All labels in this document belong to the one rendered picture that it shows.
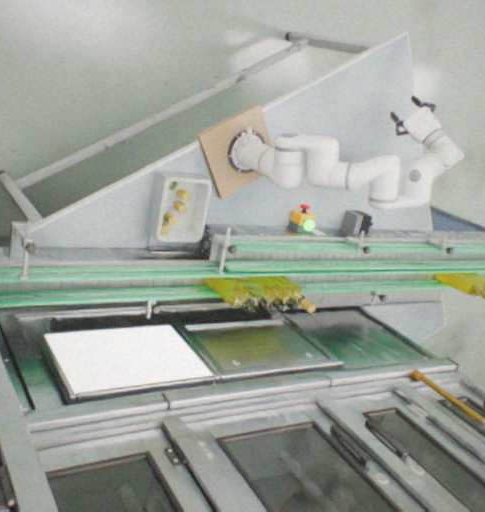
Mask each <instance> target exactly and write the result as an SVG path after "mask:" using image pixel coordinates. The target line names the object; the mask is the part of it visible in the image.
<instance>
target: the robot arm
mask: <svg viewBox="0 0 485 512"><path fill-rule="evenodd" d="M411 101H412V102H414V103H415V104H416V105H417V107H418V108H420V110H418V111H417V112H415V113H413V114H412V115H411V116H410V117H408V118H407V120H406V121H405V122H403V121H399V118H398V116H397V115H396V114H395V113H394V112H393V111H391V119H392V120H393V121H394V122H395V123H396V128H395V130H396V136H397V137H399V136H404V135H405V134H408V135H410V136H411V137H412V139H413V140H414V141H415V142H417V143H418V144H420V145H424V146H425V147H426V148H427V149H428V150H429V151H430V152H431V153H428V154H425V155H422V156H420V157H419V159H417V160H415V161H413V162H411V163H409V164H408V165H407V167H406V169H405V175H404V184H403V193H402V194H399V196H397V189H398V181H399V179H400V169H401V164H400V159H399V157H398V156H397V155H393V154H386V155H381V156H377V157H374V158H371V159H368V160H365V161H361V162H356V163H355V162H346V163H341V162H338V152H339V147H338V143H337V141H336V140H335V138H333V137H330V136H326V135H317V134H308V135H303V133H300V134H292V133H290V134H288V133H286V134H285V133H284V134H280V135H278V136H277V137H276V139H275V147H274V148H273V147H271V146H268V145H266V144H262V143H261V141H260V139H259V138H258V137H256V136H254V135H252V130H251V127H250V126H247V128H246V130H247V135H245V133H242V137H240V138H239V139H238V140H237V141H236V143H234V145H233V147H232V152H231V157H232V161H233V163H234V164H236V166H238V167H239V168H241V169H245V170H246V169H253V170H255V171H257V172H259V173H261V174H263V175H265V176H268V177H269V179H271V180H272V181H273V182H274V183H275V184H276V185H278V186H279V187H281V188H283V189H290V190H292V189H295V188H298V187H299V186H300V185H301V184H302V182H303V177H304V152H305V150H306V152H307V155H308V158H307V179H308V183H309V184H310V185H311V186H314V187H318V188H327V189H337V190H346V191H357V190H359V189H361V187H362V186H364V185H365V184H368V183H369V182H370V194H369V204H370V206H371V207H373V208H374V209H378V210H390V209H401V208H412V207H417V206H422V205H425V204H426V203H428V201H429V197H431V189H432V182H433V181H435V179H436V178H437V177H438V176H439V175H440V174H442V173H443V172H444V171H445V170H447V169H448V170H449V169H453V168H455V167H456V165H458V163H459V162H461V160H463V159H464V153H463V152H462V151H460V150H461V149H459V148H458V147H457V146H456V145H455V144H454V143H453V142H452V141H451V140H450V139H449V137H448V136H447V133H448V130H447V129H444V131H442V130H440V128H441V125H440V124H439V122H438V121H437V119H436V118H435V116H434V115H433V113H434V110H435V107H436V105H435V104H432V103H429V102H423V101H422V102H421V101H420V100H419V99H418V98H417V97H415V96H414V95H413V96H411ZM427 107H430V108H431V111H430V109H429V108H427ZM399 127H402V129H403V130H404V131H399Z"/></svg>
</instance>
